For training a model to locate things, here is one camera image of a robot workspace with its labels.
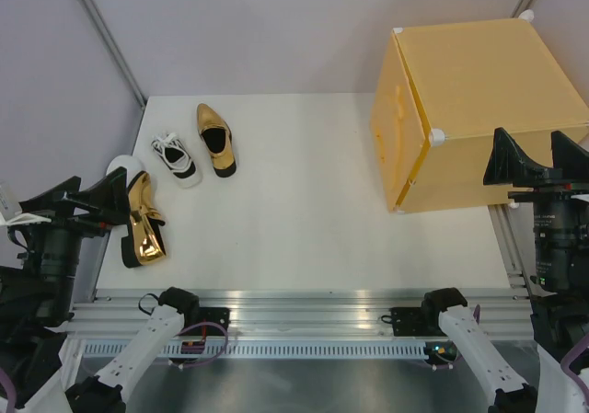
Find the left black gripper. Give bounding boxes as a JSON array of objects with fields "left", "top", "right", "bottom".
[{"left": 7, "top": 163, "right": 133, "bottom": 315}]

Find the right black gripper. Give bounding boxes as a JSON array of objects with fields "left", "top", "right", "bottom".
[{"left": 486, "top": 124, "right": 589, "bottom": 288}]

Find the gold loafer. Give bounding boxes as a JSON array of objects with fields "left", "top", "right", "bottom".
[
  {"left": 197, "top": 103, "right": 237, "bottom": 178},
  {"left": 121, "top": 170, "right": 167, "bottom": 269}
]

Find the black white sneaker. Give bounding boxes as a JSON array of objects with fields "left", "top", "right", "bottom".
[{"left": 151, "top": 132, "right": 202, "bottom": 189}]

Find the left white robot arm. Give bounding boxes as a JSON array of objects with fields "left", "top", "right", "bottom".
[{"left": 1, "top": 167, "right": 201, "bottom": 412}]

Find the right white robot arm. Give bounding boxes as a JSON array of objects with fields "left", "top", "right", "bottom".
[{"left": 420, "top": 128, "right": 588, "bottom": 412}]

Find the yellow plastic shoe cabinet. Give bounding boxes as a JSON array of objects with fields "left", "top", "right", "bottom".
[{"left": 369, "top": 11, "right": 589, "bottom": 214}]

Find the white sneaker sole up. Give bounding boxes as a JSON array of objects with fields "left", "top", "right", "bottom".
[{"left": 105, "top": 155, "right": 155, "bottom": 207}]

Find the white slotted cable duct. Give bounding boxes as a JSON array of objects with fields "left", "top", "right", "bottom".
[{"left": 80, "top": 341, "right": 429, "bottom": 360}]

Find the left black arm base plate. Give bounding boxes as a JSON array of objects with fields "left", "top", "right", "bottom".
[{"left": 196, "top": 307, "right": 231, "bottom": 337}]

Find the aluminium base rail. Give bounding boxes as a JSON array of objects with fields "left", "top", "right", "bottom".
[{"left": 64, "top": 208, "right": 539, "bottom": 340}]

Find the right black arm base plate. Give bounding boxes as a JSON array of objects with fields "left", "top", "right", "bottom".
[{"left": 389, "top": 307, "right": 437, "bottom": 338}]

